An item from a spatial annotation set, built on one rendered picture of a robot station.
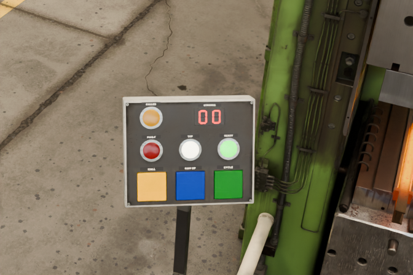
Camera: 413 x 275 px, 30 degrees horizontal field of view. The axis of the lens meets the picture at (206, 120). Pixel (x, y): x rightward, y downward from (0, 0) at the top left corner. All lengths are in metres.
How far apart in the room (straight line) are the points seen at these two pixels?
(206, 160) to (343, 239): 0.46
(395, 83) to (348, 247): 0.53
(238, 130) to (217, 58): 2.31
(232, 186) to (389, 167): 0.46
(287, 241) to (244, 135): 0.63
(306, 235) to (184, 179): 0.63
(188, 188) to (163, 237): 1.26
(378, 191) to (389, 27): 0.50
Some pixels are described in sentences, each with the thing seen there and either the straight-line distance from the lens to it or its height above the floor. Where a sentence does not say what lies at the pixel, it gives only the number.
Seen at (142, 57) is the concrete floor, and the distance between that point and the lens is 4.26.
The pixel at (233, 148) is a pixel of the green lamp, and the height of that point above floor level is 1.09.
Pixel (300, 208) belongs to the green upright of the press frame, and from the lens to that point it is 2.43.
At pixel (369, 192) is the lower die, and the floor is 0.97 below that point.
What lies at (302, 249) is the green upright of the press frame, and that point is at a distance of 2.55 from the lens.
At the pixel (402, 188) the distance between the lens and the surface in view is 2.12.
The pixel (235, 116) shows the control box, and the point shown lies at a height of 1.16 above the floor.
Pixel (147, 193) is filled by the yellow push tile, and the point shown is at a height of 1.00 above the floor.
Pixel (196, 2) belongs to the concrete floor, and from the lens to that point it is 4.79.
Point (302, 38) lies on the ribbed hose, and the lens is 2.03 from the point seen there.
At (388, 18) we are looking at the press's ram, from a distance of 1.83.
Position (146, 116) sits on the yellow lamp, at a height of 1.17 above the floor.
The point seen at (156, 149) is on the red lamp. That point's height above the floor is 1.09.
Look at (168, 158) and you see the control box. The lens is 1.99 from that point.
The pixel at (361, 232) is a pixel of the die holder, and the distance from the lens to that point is 2.16.
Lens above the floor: 2.39
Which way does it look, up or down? 39 degrees down
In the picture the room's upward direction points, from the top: 5 degrees clockwise
